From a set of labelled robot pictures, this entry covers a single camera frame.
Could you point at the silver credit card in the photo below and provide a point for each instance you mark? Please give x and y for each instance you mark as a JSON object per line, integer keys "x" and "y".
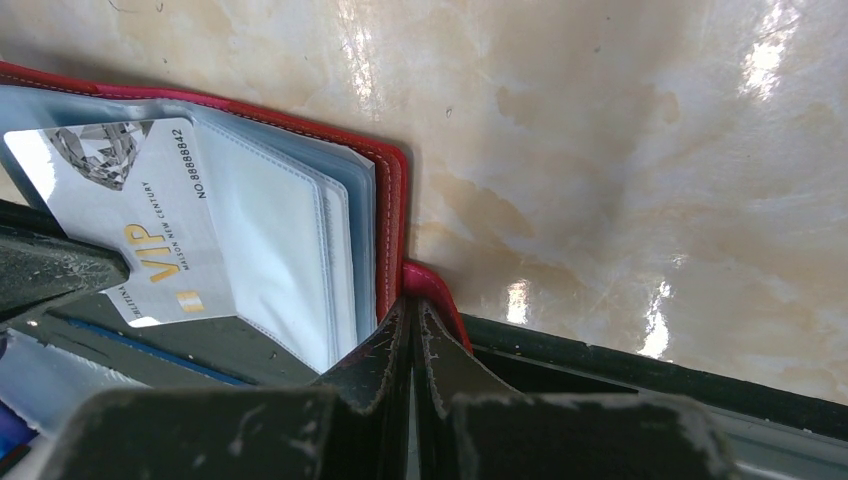
{"x": 135, "y": 187}

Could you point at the red leather card holder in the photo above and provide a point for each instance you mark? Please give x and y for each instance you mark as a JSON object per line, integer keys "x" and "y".
{"x": 310, "y": 219}

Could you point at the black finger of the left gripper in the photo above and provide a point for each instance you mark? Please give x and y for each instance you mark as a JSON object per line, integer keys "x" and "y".
{"x": 42, "y": 269}

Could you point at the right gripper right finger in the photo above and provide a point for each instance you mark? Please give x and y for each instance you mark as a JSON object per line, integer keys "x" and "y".
{"x": 473, "y": 425}

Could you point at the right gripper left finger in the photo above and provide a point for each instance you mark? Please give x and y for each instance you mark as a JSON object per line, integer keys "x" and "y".
{"x": 349, "y": 423}

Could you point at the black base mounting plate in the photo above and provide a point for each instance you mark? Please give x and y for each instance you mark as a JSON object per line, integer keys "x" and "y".
{"x": 229, "y": 351}

